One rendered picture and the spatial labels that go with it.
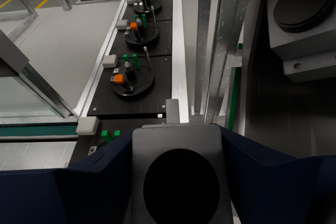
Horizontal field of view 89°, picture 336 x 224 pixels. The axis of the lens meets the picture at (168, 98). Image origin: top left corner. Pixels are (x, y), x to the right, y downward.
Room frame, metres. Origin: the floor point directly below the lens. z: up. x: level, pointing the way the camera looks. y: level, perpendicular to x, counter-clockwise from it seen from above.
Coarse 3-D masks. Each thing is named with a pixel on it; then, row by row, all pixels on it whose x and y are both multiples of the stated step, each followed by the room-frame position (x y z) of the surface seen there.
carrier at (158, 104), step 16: (144, 48) 0.41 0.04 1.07; (112, 64) 0.47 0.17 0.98; (128, 64) 0.38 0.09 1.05; (144, 64) 0.44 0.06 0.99; (160, 64) 0.45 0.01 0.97; (112, 80) 0.37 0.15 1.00; (128, 80) 0.38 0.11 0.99; (144, 80) 0.36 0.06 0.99; (160, 80) 0.37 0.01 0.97; (96, 96) 0.35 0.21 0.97; (112, 96) 0.34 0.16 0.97; (128, 96) 0.32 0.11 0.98; (144, 96) 0.32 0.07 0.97; (160, 96) 0.31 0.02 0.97; (96, 112) 0.29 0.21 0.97; (112, 112) 0.28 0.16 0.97; (128, 112) 0.27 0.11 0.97; (144, 112) 0.26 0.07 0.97; (160, 112) 0.26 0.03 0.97
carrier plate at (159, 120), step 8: (104, 120) 0.26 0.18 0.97; (112, 120) 0.25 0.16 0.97; (120, 120) 0.25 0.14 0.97; (128, 120) 0.25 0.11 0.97; (136, 120) 0.24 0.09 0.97; (144, 120) 0.24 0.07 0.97; (152, 120) 0.23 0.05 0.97; (160, 120) 0.23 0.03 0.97; (104, 128) 0.23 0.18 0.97; (112, 128) 0.23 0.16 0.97; (120, 128) 0.23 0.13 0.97; (128, 128) 0.22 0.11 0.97; (80, 136) 0.22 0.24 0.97; (88, 136) 0.22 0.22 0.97; (96, 136) 0.21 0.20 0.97; (80, 144) 0.20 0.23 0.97; (88, 144) 0.20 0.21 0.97; (72, 152) 0.18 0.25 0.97; (80, 152) 0.18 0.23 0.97; (72, 160) 0.16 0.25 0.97; (128, 208) 0.05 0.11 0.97; (128, 216) 0.03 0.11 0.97
